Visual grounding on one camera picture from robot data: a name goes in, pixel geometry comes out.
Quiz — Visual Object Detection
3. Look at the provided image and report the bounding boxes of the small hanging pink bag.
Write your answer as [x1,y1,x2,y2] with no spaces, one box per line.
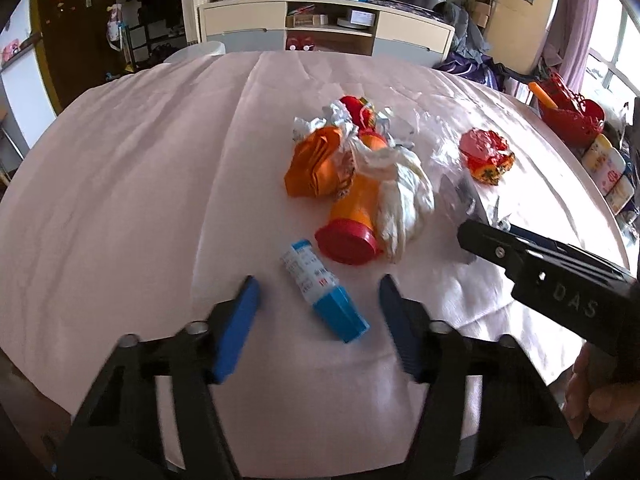
[105,4,127,52]

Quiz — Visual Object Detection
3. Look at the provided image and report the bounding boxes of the stacked cardboard boxes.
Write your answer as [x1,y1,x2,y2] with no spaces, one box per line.
[466,0,494,29]

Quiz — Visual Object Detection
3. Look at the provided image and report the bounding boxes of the window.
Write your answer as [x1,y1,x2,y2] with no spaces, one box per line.
[585,0,640,108]

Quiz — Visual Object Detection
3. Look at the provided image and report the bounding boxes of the blue grey cloth heap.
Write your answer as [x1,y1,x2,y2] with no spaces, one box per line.
[434,2,507,92]

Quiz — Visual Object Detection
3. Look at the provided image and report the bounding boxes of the orange plastic stick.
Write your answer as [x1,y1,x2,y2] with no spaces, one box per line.
[529,81,559,110]

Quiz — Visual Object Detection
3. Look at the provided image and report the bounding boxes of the orange plastic bag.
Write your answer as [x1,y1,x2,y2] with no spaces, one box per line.
[284,126,358,201]

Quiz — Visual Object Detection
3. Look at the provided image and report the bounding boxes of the large white bottle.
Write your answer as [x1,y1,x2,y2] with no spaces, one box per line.
[581,133,627,197]

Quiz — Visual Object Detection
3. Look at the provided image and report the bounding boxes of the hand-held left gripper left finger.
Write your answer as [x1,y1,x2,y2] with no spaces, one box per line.
[50,275,261,480]

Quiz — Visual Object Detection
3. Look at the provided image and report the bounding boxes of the person's right hand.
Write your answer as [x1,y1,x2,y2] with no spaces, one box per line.
[565,342,640,438]

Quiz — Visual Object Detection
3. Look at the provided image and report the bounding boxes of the bamboo folding screen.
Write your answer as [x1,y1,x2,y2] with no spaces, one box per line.
[179,0,216,46]

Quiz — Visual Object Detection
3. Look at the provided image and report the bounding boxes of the clear plastic wrap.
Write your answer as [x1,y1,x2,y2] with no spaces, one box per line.
[425,145,511,266]

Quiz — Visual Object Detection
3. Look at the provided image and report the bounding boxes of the red snack wrapper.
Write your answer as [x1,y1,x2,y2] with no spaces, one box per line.
[339,95,377,133]

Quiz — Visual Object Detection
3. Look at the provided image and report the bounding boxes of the dark wooden door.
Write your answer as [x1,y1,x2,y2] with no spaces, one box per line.
[30,0,131,111]

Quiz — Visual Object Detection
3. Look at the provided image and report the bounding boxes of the pink tablecloth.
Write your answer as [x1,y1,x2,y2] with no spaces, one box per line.
[0,50,633,466]

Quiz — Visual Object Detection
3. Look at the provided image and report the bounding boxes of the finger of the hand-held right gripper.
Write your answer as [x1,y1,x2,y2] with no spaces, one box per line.
[457,218,526,281]
[502,222,568,251]

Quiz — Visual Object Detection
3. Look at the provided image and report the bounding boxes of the orange bottle with red cap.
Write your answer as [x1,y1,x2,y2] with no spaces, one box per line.
[315,130,391,266]

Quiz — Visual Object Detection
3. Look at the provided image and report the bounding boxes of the cream grey TV cabinet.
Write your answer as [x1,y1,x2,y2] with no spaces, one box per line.
[197,0,456,66]

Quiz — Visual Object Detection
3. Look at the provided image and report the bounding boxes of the silver foil wrapper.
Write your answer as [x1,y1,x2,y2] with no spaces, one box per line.
[372,106,417,149]

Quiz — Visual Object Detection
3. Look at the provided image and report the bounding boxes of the red plastic basket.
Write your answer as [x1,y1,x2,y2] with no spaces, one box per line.
[537,72,606,148]

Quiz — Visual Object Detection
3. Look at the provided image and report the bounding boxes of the white plastic bag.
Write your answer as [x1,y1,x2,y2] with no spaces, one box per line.
[350,135,436,263]

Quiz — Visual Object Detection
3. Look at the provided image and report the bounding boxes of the small cardboard box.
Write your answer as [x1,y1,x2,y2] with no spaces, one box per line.
[286,12,329,28]

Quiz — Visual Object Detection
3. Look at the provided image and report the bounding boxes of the cream standing air conditioner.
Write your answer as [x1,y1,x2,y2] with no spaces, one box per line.
[487,0,561,76]

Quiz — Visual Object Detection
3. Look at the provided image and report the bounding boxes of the white paper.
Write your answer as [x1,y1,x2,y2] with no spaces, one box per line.
[292,102,351,145]

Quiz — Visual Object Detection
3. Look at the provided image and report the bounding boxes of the purple curtain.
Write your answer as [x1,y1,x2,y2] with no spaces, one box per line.
[542,0,607,92]

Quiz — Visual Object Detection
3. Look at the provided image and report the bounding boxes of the blue white medicine box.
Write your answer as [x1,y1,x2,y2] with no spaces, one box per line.
[280,240,371,343]

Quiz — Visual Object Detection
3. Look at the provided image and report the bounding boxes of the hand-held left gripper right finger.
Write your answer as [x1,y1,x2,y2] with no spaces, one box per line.
[378,274,586,480]

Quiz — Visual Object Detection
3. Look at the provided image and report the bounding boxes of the red yellow wrapper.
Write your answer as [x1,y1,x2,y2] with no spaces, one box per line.
[460,129,516,186]

